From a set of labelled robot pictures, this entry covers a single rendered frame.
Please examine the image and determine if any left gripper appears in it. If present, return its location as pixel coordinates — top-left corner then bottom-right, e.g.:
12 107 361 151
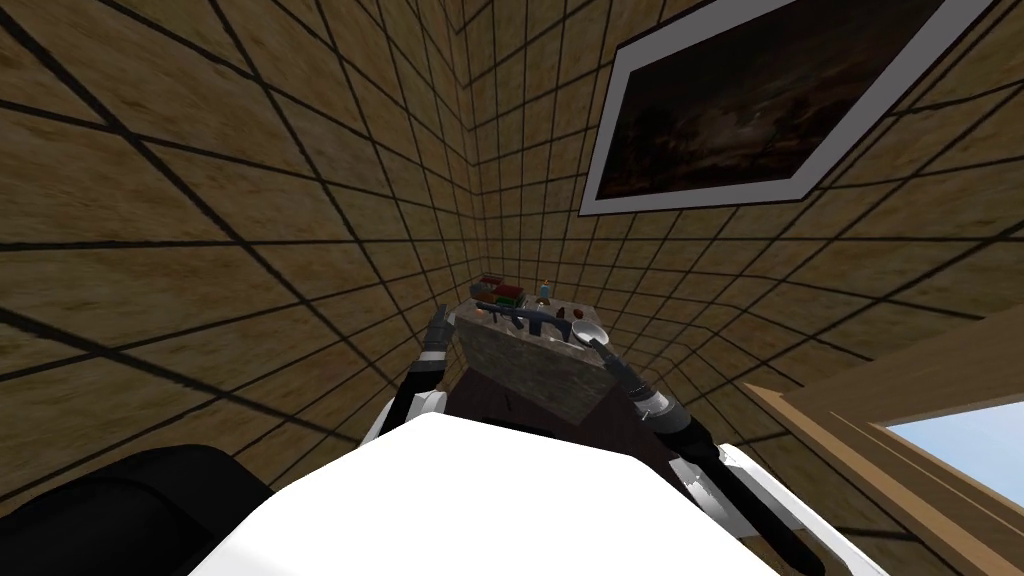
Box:
422 303 457 354

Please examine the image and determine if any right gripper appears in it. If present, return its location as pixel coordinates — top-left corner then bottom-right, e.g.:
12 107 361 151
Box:
593 339 638 390

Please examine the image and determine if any stack of red green books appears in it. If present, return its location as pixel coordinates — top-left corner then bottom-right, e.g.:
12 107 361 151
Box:
470 274 528 310

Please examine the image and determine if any stone-topped dark wooden table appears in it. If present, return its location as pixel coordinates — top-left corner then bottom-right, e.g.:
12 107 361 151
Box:
444 294 635 449

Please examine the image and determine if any long black tool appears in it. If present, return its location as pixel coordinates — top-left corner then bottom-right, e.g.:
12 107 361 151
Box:
476 300 575 341

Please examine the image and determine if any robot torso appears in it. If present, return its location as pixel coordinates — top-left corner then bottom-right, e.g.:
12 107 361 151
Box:
187 411 782 576

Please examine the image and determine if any wooden-framed window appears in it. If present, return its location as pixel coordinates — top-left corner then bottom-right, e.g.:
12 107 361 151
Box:
742 307 1024 576

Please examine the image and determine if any dark painting in white frame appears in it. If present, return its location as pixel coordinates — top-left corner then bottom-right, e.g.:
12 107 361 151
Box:
577 0 998 218

